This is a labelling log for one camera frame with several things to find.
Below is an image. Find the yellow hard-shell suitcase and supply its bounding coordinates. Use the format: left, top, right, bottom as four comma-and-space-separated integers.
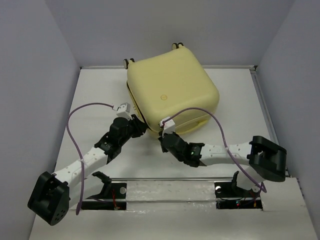
123, 42, 220, 138

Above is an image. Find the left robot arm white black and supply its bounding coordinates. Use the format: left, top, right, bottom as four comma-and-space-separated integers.
27, 114, 148, 226

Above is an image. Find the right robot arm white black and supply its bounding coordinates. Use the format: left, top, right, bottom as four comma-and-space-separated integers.
158, 132, 287, 196

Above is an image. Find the white front cover board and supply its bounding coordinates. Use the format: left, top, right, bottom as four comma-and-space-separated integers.
30, 178, 317, 240

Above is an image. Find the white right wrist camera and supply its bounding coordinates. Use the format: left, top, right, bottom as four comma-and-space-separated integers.
159, 117, 176, 137

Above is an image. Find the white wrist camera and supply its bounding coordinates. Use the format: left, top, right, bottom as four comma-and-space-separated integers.
159, 117, 176, 137
112, 102, 133, 121

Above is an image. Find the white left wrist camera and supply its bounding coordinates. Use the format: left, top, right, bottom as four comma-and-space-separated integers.
112, 102, 133, 121

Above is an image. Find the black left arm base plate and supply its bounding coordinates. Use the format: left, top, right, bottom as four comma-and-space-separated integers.
81, 182, 127, 211

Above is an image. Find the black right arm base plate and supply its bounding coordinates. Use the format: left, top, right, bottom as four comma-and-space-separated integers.
214, 182, 263, 210

